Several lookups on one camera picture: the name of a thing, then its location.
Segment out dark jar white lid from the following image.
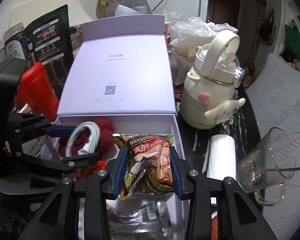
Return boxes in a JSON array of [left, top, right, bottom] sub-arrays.
[[2, 22, 31, 61]]

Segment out brown entrance door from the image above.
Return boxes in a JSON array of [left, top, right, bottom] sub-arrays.
[[207, 0, 241, 28]]

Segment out red plastic container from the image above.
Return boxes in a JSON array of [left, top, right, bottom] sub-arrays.
[[16, 62, 59, 121]]

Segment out silver foil snack bag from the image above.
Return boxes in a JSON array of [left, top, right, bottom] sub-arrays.
[[107, 199, 174, 239]]

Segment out white charging cable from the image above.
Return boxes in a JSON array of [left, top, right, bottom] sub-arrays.
[[65, 121, 102, 158]]

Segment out plastic bag of food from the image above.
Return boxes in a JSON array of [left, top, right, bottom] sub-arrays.
[[165, 11, 238, 86]]

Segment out white rolled towel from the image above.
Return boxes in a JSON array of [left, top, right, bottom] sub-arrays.
[[206, 134, 237, 180]]

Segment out red gold candy packet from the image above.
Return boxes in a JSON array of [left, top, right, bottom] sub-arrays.
[[76, 159, 106, 180]]

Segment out black snack pouch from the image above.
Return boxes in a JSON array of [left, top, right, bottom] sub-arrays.
[[25, 5, 74, 98]]

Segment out colourful shrimp snack bag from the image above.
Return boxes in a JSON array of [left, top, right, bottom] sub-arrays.
[[113, 133, 174, 200]]

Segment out red fluffy soft toy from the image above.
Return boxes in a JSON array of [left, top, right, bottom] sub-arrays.
[[58, 119, 115, 157]]

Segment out glass mug with stirrer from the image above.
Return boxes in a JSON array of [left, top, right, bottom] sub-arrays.
[[237, 127, 300, 206]]

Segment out green tote bag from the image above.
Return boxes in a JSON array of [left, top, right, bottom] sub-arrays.
[[285, 25, 300, 61]]

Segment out lavender open gift box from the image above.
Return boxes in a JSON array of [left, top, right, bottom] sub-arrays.
[[56, 14, 185, 158]]

